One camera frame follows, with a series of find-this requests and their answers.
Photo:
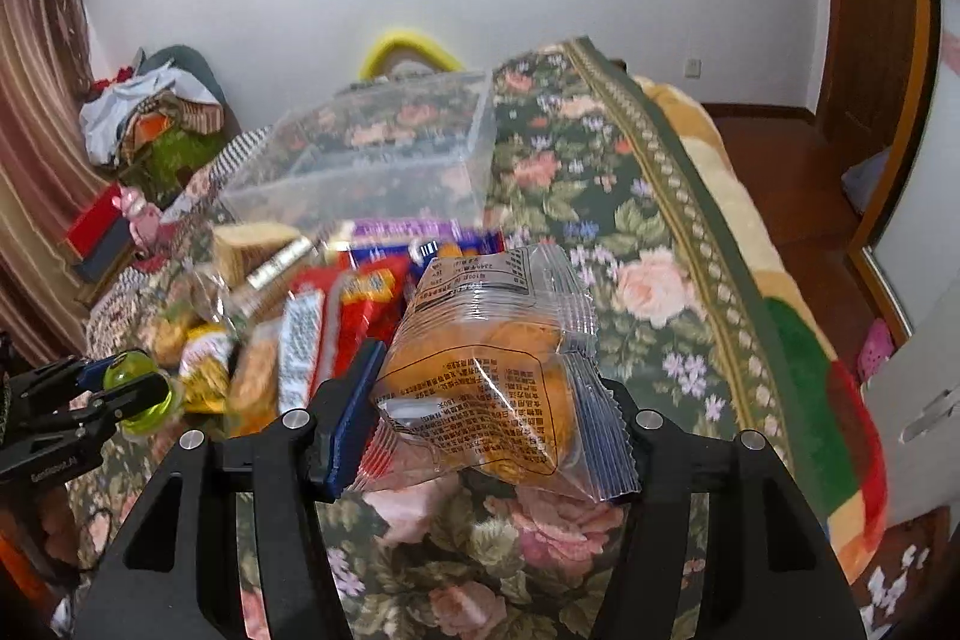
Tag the clear orange pastry packet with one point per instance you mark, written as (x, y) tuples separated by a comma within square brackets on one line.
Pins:
[(494, 368)]

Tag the yellow-green jelly cup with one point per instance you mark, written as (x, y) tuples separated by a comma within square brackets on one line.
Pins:
[(152, 397)]

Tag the square cracker pack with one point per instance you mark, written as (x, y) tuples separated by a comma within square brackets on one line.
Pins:
[(239, 249)]

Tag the yellow snack packet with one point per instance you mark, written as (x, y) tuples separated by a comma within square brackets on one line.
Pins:
[(204, 369)]

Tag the white label biscuit packet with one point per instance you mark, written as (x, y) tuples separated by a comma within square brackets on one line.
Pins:
[(299, 349)]

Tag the red snack packet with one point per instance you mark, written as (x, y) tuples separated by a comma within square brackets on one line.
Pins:
[(360, 303)]

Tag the purple snack bar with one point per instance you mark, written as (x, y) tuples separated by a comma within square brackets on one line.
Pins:
[(404, 231)]

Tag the pink plush toy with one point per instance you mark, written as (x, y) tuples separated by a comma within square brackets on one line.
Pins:
[(143, 218)]

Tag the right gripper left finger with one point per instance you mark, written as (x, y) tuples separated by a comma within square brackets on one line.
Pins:
[(218, 516)]

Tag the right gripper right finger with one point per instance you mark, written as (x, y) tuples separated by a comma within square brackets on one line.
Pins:
[(769, 569)]

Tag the yellow curved foam tube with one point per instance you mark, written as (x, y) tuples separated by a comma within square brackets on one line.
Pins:
[(411, 44)]

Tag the wooden door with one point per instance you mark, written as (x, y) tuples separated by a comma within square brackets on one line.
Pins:
[(876, 88)]

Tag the red box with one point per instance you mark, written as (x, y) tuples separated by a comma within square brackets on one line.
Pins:
[(93, 223)]

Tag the clear plastic storage bin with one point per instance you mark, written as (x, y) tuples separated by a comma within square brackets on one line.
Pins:
[(391, 150)]

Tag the patchwork quilt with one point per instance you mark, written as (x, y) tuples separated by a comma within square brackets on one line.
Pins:
[(204, 185)]

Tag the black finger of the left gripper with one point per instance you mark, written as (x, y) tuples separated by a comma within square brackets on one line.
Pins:
[(112, 396)]

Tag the striped pink curtain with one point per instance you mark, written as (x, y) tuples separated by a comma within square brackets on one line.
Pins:
[(47, 179)]

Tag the pile of clothes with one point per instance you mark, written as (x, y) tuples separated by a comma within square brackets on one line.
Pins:
[(155, 125)]

